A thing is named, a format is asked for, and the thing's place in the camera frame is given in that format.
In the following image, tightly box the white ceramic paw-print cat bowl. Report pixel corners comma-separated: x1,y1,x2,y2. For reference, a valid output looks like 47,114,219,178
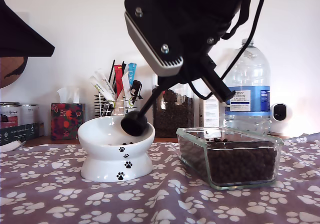
76,116,156,183

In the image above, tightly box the dark printed cardboard box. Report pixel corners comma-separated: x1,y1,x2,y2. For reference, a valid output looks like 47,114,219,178
0,122,40,147

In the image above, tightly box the large blue-label water bottle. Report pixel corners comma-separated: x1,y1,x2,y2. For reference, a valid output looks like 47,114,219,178
224,38,272,134

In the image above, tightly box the black plastic measuring scoop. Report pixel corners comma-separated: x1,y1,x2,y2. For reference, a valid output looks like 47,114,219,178
120,82,166,137

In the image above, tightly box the chrome wire holder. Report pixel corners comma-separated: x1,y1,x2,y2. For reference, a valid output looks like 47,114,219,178
93,93,138,119

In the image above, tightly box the grey paw-print cloth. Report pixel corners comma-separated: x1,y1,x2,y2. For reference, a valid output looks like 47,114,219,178
0,131,320,224

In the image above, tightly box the floral tissue box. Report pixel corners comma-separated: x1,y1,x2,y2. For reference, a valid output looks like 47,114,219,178
50,103,86,141

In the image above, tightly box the tin can with red label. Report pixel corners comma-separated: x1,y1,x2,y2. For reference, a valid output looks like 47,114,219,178
0,102,23,129

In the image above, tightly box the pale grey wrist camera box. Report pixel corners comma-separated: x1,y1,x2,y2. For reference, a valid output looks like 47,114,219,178
124,0,185,76

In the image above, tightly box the white cardboard carton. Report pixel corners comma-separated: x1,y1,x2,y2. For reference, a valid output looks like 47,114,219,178
198,95,221,128

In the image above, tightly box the large brown kibble mass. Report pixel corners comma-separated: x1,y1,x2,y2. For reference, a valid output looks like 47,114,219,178
178,132,278,186

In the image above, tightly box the rectangular clear glass container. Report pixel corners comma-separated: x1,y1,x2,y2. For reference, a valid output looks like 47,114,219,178
175,127,285,191

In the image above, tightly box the white dish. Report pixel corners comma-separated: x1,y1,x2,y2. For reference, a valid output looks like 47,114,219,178
0,140,25,152

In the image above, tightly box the white tissue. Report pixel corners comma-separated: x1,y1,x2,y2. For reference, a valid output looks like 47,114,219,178
56,86,81,104

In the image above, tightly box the small white round camera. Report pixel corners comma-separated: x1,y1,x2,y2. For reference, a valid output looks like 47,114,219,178
269,102,293,136

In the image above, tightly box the round brown globe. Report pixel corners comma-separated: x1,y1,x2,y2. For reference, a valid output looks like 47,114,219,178
0,57,28,89

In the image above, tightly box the plain white paper sachet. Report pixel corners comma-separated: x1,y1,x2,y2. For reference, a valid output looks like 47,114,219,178
120,71,135,108

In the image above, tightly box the small brown kibble heap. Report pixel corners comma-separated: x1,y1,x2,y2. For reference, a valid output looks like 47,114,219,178
108,140,135,146

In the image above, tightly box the black braided cable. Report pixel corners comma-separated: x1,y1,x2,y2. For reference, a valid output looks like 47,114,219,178
221,0,252,41

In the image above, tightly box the tall clear kibble canister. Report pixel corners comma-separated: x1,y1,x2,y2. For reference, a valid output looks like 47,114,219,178
151,73,196,139

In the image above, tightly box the blue sachet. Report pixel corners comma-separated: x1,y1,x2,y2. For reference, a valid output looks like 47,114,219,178
127,63,138,88

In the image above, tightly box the thin black stick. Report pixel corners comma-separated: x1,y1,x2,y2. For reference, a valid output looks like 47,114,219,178
107,60,116,85

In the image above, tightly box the plain silver tin can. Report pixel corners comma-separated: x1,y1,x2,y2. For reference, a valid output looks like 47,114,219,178
21,104,40,125

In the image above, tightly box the black strap clip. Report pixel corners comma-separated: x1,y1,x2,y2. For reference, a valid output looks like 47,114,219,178
129,80,145,102

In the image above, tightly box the white sachet with green print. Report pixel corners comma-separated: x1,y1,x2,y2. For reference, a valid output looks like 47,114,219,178
89,75,114,102
94,69,118,101

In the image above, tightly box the red sachet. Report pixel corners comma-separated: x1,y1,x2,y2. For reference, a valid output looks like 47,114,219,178
113,65,125,101

